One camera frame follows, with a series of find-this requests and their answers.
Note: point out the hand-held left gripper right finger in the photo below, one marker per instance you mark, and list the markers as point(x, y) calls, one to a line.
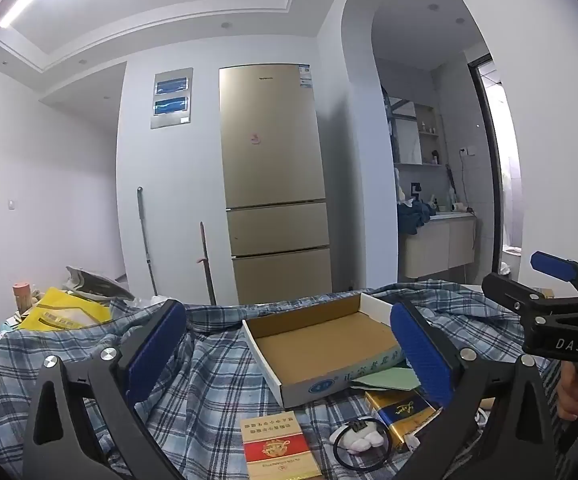
point(419, 355)

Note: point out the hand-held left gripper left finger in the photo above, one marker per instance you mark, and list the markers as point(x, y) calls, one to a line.
point(156, 350)

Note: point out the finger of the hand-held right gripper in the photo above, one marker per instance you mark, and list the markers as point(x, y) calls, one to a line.
point(551, 266)
point(511, 294)

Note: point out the gold cigarette pack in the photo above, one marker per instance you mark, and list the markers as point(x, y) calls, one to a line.
point(404, 416)

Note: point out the shallow cardboard box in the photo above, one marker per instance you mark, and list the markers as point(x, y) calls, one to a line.
point(319, 345)

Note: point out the small white plush piece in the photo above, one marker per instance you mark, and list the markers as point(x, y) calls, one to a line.
point(361, 439)

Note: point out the red and tan cigarette pack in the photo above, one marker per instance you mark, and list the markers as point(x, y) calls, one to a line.
point(274, 447)

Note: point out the blue plaid cloth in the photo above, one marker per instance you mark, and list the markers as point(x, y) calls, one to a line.
point(209, 375)

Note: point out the beige vanity cabinet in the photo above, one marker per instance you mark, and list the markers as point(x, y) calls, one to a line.
point(444, 245)

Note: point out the grey crumpled bag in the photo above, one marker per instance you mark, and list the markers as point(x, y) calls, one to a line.
point(96, 282)

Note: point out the yellow paper bag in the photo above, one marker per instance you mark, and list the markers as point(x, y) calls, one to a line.
point(64, 310)

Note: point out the dark blue clothes pile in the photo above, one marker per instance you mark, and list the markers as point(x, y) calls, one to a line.
point(414, 215)

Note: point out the orange lidded jar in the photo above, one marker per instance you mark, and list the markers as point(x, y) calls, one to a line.
point(21, 297)

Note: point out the gold refrigerator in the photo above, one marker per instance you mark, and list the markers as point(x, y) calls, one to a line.
point(274, 180)

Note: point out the grey electrical panel box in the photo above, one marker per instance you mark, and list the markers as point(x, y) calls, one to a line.
point(171, 100)

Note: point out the white wall socket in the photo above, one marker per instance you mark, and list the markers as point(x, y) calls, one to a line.
point(466, 150)

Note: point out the mirror wall cabinet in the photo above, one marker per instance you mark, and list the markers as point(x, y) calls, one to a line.
point(414, 130)

